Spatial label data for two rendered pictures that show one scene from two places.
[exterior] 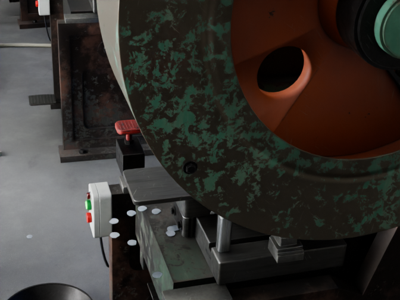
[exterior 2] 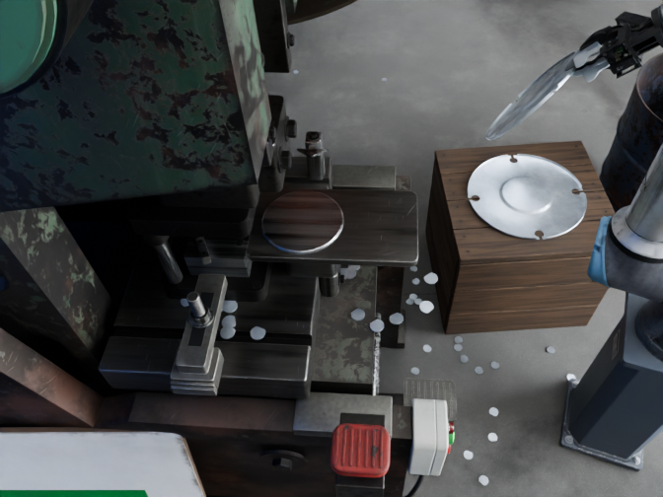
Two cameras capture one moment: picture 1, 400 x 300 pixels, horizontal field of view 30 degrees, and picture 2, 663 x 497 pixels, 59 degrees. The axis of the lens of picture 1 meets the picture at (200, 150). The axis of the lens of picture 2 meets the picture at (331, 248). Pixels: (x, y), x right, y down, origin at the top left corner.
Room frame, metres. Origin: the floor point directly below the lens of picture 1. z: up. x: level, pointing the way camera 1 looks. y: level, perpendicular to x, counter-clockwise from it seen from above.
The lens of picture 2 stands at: (1.98, 0.28, 1.44)
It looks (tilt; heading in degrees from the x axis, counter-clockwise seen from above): 52 degrees down; 206
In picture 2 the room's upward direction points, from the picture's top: 4 degrees counter-clockwise
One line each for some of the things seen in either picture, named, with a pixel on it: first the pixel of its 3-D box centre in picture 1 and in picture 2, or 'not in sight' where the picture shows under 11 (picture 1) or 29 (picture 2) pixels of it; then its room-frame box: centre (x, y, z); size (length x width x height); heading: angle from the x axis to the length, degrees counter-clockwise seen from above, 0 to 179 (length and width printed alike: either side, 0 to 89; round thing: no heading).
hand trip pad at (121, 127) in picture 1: (128, 136); (360, 458); (1.76, 0.19, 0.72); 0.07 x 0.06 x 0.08; 108
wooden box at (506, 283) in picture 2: not in sight; (512, 239); (0.88, 0.30, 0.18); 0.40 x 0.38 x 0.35; 115
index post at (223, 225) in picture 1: (224, 230); (315, 155); (1.31, -0.06, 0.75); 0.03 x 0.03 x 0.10; 18
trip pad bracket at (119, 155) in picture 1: (130, 174); (361, 469); (1.75, 0.19, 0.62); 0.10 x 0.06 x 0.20; 18
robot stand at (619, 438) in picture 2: not in sight; (634, 385); (1.24, 0.64, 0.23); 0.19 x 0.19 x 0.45; 2
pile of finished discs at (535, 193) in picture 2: not in sight; (526, 194); (0.88, 0.30, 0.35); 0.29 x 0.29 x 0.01
